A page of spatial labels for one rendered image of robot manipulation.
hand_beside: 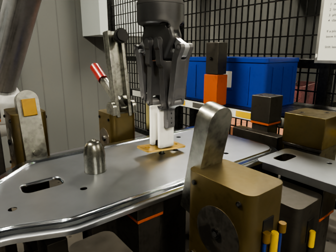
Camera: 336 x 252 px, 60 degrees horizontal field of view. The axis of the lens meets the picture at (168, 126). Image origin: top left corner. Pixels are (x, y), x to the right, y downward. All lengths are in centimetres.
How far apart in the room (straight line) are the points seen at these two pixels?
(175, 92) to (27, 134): 27
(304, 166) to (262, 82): 33
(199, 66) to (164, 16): 49
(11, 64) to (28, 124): 56
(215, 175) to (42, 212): 20
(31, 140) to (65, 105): 278
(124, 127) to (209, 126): 33
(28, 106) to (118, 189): 24
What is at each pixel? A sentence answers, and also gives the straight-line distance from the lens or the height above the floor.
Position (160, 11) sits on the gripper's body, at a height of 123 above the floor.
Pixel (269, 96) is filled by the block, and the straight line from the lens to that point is 67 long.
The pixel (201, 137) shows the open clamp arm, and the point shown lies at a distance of 32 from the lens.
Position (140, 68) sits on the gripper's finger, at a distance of 52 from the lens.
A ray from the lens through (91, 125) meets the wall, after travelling 350.
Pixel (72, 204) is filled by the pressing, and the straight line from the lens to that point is 37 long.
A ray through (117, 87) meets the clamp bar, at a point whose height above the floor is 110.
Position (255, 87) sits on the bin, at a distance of 80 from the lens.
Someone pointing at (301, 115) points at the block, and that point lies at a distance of 60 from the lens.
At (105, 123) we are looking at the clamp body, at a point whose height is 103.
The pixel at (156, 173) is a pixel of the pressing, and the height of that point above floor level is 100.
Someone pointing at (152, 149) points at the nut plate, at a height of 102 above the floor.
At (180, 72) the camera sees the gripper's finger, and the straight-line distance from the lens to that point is 45.
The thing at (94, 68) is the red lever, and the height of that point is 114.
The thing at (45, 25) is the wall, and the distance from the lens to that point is 325.
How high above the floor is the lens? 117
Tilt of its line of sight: 14 degrees down
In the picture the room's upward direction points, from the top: straight up
